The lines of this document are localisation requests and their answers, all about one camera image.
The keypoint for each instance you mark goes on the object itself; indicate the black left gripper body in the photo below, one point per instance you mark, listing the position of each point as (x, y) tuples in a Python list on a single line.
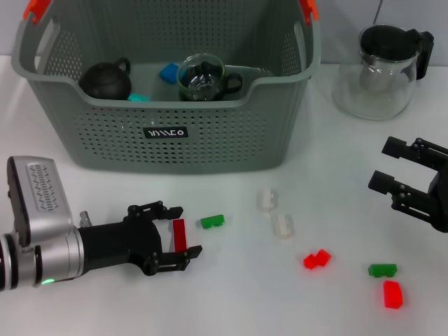
[(119, 245)]

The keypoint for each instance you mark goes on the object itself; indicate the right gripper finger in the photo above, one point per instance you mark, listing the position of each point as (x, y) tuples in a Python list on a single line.
[(416, 150), (409, 199)]

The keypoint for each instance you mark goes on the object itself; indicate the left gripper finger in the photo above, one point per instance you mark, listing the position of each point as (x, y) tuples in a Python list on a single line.
[(164, 210), (175, 259)]

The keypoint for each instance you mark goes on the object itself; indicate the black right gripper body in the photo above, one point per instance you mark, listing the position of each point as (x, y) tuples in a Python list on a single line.
[(441, 203)]

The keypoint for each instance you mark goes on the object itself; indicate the dark red toy brick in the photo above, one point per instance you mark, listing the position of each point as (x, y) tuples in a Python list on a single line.
[(179, 234)]

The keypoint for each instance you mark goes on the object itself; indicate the green toy brick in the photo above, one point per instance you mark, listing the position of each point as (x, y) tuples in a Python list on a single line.
[(211, 221), (381, 270)]

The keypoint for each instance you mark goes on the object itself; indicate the bright red toy brick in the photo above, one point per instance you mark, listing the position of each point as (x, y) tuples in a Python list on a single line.
[(392, 295)]

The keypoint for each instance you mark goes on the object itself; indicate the orange-red notched toy brick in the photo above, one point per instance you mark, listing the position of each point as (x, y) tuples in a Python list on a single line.
[(315, 259)]

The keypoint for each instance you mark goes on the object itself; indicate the teal square toy brick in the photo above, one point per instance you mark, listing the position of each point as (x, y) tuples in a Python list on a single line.
[(138, 97)]

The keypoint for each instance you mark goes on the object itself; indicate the glass teacup with black base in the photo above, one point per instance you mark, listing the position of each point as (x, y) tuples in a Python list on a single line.
[(201, 80)]

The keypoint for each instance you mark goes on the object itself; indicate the blue square toy brick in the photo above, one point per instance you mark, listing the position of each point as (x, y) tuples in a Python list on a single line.
[(168, 73)]

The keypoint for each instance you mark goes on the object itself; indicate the grey-green perforated storage basket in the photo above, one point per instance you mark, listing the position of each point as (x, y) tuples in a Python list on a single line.
[(210, 147)]

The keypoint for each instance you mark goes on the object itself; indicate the clear toy brick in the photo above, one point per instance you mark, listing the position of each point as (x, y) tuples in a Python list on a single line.
[(283, 225), (266, 200)]

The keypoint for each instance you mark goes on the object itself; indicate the glass teapot with black lid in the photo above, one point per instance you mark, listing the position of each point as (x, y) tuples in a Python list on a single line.
[(388, 38)]

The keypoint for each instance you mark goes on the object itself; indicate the black clay teapot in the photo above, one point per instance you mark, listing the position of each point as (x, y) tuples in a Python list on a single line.
[(105, 82)]

